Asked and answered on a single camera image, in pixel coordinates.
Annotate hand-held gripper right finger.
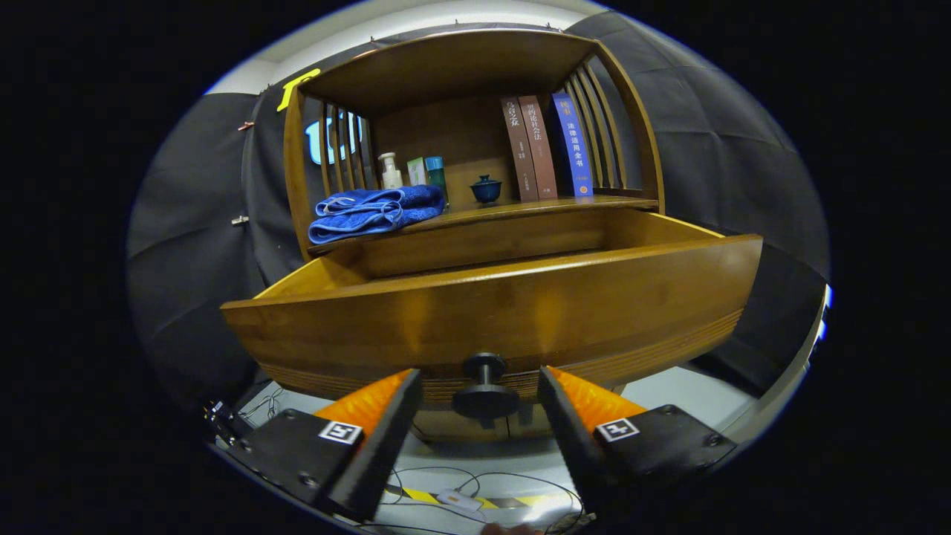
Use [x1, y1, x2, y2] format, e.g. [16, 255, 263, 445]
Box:
[537, 366, 739, 521]

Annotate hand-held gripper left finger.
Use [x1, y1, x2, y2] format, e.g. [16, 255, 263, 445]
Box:
[215, 369, 424, 522]

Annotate wooden drawer with black knob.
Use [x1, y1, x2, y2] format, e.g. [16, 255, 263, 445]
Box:
[221, 208, 764, 421]

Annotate wooden cabinet door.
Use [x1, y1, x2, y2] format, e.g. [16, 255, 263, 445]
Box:
[411, 407, 510, 441]
[510, 415, 555, 439]

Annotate wooden countertop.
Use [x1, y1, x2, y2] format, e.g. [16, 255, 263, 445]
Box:
[308, 195, 660, 257]

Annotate yellow black floor tape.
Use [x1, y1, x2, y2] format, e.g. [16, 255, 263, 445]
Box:
[385, 485, 567, 513]

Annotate white floor device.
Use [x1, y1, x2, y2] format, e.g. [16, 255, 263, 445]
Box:
[436, 489, 484, 513]

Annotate folded blue towel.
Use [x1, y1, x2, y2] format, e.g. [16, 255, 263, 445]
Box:
[308, 185, 447, 245]

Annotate teal bottle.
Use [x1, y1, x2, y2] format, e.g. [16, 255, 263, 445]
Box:
[424, 156, 449, 205]

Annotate blue book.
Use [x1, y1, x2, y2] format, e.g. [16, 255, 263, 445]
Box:
[551, 91, 594, 198]

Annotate brown book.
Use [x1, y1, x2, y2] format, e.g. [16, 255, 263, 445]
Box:
[518, 94, 559, 200]
[500, 96, 539, 203]

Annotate black floor cables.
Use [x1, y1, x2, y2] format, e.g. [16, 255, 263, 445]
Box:
[379, 467, 588, 535]

